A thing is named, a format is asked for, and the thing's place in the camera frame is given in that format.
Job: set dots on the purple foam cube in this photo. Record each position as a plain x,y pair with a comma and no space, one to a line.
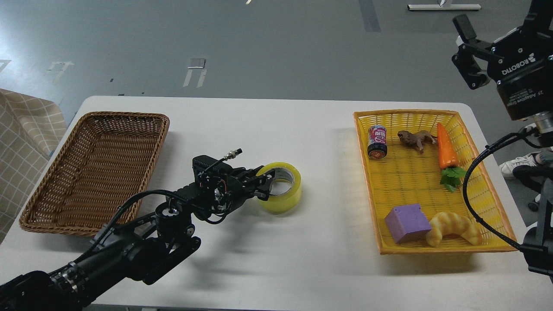
407,223

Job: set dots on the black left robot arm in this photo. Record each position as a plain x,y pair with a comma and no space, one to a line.
150,234

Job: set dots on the white metal floor bar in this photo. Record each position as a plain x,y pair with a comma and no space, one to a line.
443,5

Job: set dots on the toy croissant bread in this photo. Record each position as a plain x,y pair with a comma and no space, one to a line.
448,223

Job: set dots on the beige checkered cloth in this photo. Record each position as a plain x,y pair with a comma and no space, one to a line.
30,130

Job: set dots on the yellow tape roll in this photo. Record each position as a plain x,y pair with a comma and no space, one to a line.
283,202

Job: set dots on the orange toy carrot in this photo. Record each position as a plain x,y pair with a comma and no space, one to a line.
451,172

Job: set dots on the small drink can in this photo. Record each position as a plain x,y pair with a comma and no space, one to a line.
377,142

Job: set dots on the white sneaker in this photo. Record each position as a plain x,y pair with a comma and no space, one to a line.
528,160

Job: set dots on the yellow plastic basket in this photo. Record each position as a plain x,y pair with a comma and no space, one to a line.
406,176

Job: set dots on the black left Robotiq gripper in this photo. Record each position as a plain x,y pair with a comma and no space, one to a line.
236,185

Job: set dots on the brown toy animal figure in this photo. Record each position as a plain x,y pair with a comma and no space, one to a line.
416,140

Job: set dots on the brown wicker basket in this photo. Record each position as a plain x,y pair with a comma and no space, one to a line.
107,157

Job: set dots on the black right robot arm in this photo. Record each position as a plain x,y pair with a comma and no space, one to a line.
537,246

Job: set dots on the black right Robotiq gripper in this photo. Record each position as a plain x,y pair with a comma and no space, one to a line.
521,65

